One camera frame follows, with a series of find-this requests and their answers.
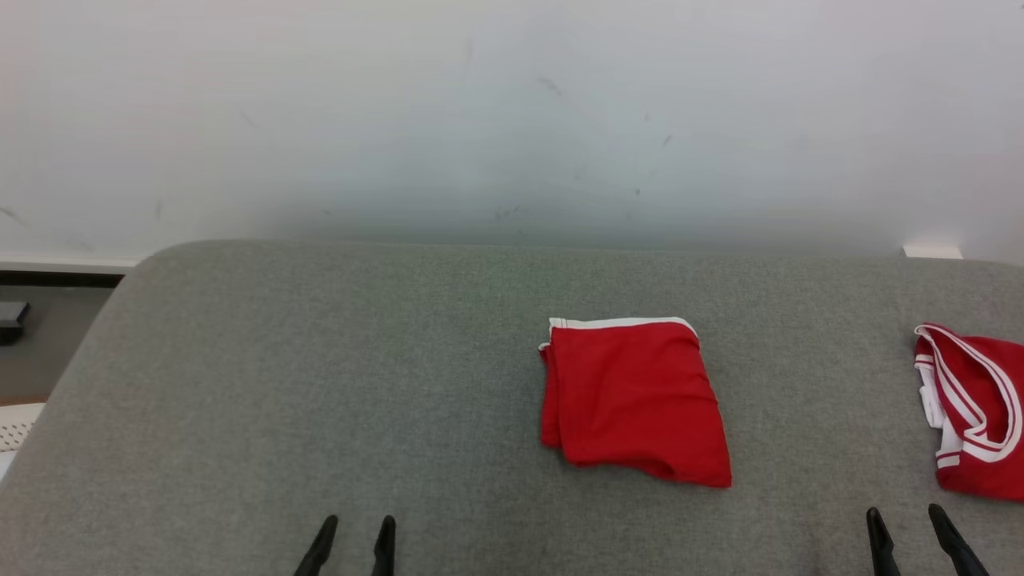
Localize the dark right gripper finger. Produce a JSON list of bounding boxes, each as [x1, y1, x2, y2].
[[866, 506, 902, 576], [927, 503, 991, 576]]

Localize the white perforated basket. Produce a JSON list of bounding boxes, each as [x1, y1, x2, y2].
[[0, 402, 46, 454]]

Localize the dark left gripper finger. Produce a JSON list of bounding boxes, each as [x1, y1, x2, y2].
[[372, 514, 398, 576], [293, 514, 339, 576]]

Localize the red Bulls 23 jersey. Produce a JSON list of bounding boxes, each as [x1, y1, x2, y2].
[[914, 322, 1024, 503]]

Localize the white wall skirting strip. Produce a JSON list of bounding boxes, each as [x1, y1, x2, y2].
[[0, 254, 143, 275]]

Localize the grey fabric sofa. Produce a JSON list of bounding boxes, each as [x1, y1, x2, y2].
[[0, 240, 1024, 576]]

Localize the red shorts with white band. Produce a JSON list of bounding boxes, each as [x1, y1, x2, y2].
[[538, 316, 734, 490]]

